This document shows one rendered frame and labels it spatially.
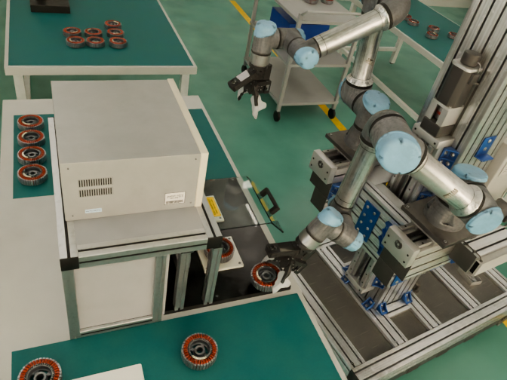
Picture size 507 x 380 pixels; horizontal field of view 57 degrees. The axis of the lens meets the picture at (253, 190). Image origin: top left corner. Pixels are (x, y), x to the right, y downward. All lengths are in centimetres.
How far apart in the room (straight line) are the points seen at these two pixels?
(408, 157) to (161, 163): 69
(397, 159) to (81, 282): 94
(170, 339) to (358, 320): 119
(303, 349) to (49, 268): 91
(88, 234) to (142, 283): 23
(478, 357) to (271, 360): 163
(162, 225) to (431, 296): 180
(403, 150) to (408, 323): 140
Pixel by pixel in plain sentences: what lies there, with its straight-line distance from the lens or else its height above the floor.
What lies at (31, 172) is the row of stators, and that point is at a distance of 212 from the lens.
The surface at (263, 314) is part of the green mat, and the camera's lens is 167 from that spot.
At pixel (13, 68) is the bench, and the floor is 74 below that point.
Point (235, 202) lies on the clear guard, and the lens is 155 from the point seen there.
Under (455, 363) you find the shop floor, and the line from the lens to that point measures 287.
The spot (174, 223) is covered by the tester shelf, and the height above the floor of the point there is 111.
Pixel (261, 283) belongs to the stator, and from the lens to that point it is 164.
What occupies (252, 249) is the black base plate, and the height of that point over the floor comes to 77.
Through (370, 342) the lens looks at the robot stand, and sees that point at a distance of 243.
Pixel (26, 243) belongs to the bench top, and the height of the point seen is 75.
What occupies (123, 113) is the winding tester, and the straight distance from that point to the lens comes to 146.
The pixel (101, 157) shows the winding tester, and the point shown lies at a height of 132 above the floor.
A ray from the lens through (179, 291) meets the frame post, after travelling 153.
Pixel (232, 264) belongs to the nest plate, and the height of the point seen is 78.
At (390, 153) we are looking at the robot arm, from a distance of 135.
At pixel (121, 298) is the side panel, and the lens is 148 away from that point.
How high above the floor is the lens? 208
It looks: 39 degrees down
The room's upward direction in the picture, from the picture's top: 13 degrees clockwise
